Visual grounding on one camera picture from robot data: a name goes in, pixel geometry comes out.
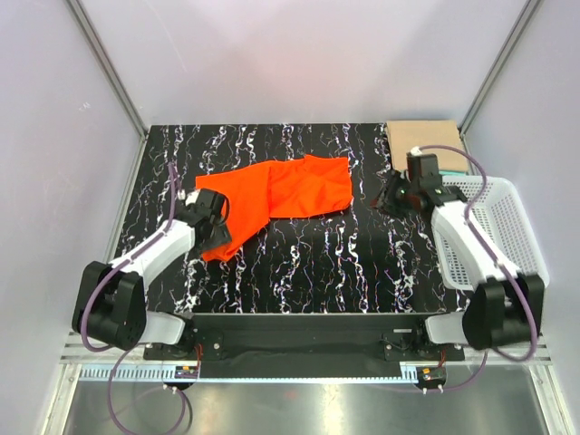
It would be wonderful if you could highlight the white slotted cable duct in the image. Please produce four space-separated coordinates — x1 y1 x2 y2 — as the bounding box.
80 365 199 382

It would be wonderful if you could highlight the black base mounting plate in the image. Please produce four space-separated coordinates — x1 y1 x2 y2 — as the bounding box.
144 314 465 382

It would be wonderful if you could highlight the right aluminium frame post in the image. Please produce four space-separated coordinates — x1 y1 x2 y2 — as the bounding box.
459 0 543 140

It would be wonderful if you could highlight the left aluminium frame post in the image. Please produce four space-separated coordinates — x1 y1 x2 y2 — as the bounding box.
64 0 149 140

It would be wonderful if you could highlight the orange t shirt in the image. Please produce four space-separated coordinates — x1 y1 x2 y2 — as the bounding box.
195 155 353 262

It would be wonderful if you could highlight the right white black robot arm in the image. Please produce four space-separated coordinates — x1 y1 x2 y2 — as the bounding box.
371 145 546 362

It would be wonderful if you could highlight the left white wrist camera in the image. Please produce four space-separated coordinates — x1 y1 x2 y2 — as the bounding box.
178 189 199 206

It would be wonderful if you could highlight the aluminium frame post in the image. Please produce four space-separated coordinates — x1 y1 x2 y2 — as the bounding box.
459 0 543 140
64 0 149 140

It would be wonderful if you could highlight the folded brown t shirt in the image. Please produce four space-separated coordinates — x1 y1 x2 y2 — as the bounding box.
385 120 469 173

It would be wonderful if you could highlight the aluminium rail beam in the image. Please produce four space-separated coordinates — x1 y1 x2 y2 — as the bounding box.
58 328 552 363

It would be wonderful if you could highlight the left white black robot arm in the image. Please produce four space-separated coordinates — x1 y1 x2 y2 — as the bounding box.
72 188 231 359

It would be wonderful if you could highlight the white plastic basket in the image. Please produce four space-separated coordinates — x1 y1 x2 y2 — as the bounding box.
432 175 550 291

